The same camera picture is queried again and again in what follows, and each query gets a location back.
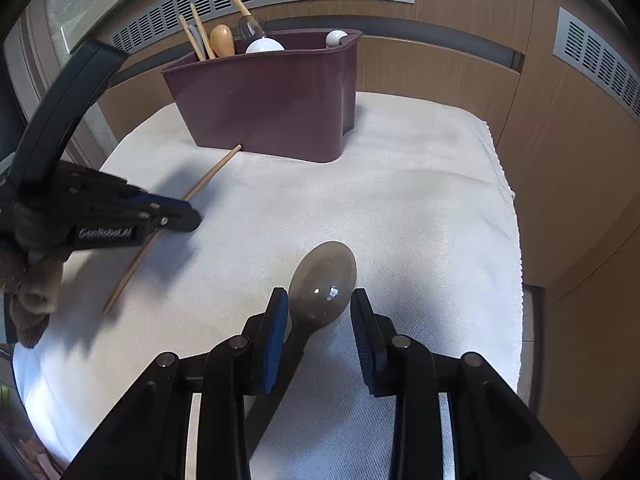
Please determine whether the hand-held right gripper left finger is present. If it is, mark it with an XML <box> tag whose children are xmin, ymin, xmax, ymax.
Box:
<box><xmin>62</xmin><ymin>287</ymin><xmax>291</xmax><ymax>480</ymax></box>

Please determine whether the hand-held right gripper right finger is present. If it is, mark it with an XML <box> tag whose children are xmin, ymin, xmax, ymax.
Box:
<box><xmin>350</xmin><ymin>288</ymin><xmax>583</xmax><ymax>480</ymax></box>

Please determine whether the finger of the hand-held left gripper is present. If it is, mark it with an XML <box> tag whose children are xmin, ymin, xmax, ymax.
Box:
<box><xmin>72</xmin><ymin>202</ymin><xmax>203</xmax><ymax>234</ymax></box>
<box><xmin>60</xmin><ymin>159</ymin><xmax>197</xmax><ymax>213</ymax></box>

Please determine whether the grey translucent spoon black handle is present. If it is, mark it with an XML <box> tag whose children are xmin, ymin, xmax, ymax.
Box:
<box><xmin>244</xmin><ymin>241</ymin><xmax>358</xmax><ymax>466</ymax></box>

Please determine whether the maroon plastic utensil holder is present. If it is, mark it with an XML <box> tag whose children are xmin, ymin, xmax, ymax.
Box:
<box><xmin>161</xmin><ymin>29</ymin><xmax>363</xmax><ymax>163</ymax></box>

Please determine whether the wooden spoon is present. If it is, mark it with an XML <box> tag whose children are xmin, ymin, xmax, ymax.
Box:
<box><xmin>209</xmin><ymin>25</ymin><xmax>237</xmax><ymax>58</ymax></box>

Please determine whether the white plastic spoon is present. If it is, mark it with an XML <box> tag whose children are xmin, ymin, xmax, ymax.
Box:
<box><xmin>245</xmin><ymin>38</ymin><xmax>286</xmax><ymax>55</ymax></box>

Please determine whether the person's left hand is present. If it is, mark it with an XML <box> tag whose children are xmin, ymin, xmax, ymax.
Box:
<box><xmin>0</xmin><ymin>247</ymin><xmax>68</xmax><ymax>350</ymax></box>

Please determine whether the grey stone window sill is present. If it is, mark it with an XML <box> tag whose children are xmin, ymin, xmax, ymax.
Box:
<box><xmin>42</xmin><ymin>0</ymin><xmax>261</xmax><ymax>53</ymax></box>

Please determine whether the white cloth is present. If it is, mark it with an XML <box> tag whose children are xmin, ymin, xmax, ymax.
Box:
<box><xmin>12</xmin><ymin>91</ymin><xmax>526</xmax><ymax>471</ymax></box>

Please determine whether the wooden radiator cabinet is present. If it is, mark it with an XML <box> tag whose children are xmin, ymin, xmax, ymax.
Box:
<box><xmin>95</xmin><ymin>0</ymin><xmax>640</xmax><ymax>480</ymax></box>

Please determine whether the long grey vent grille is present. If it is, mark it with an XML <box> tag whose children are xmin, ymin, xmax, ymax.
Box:
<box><xmin>110</xmin><ymin>0</ymin><xmax>417</xmax><ymax>53</ymax></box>

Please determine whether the short grey vent grille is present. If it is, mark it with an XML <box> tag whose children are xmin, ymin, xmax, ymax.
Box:
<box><xmin>552</xmin><ymin>7</ymin><xmax>640</xmax><ymax>123</ymax></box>

